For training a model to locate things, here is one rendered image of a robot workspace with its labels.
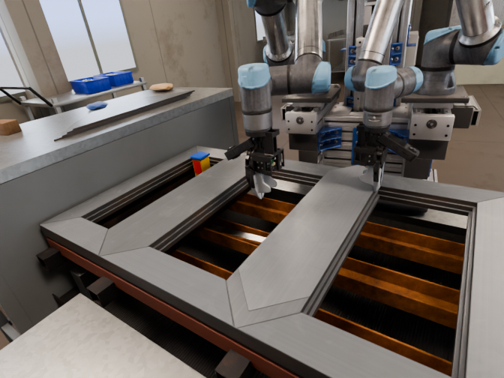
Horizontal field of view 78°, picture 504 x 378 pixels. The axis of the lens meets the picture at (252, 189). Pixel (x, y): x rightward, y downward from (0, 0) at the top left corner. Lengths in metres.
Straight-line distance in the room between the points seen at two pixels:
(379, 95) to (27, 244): 1.15
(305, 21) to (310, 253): 0.62
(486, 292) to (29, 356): 0.96
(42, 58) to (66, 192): 2.47
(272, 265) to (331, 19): 9.20
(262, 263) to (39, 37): 3.21
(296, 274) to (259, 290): 0.09
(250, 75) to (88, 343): 0.71
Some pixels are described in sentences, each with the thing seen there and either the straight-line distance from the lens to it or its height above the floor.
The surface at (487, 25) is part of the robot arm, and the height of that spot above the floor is 1.27.
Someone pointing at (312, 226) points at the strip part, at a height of 0.85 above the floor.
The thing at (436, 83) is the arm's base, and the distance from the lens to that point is 1.42.
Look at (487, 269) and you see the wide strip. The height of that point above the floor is 0.85.
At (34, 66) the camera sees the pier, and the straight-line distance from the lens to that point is 3.56.
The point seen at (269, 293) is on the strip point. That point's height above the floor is 0.85.
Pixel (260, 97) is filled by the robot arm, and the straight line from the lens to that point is 0.76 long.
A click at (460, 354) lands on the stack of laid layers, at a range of 0.67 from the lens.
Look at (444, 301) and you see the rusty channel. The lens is 0.97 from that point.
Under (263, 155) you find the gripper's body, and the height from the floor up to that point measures 1.05.
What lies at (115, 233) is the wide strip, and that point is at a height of 0.85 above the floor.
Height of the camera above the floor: 1.35
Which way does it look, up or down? 28 degrees down
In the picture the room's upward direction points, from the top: 6 degrees counter-clockwise
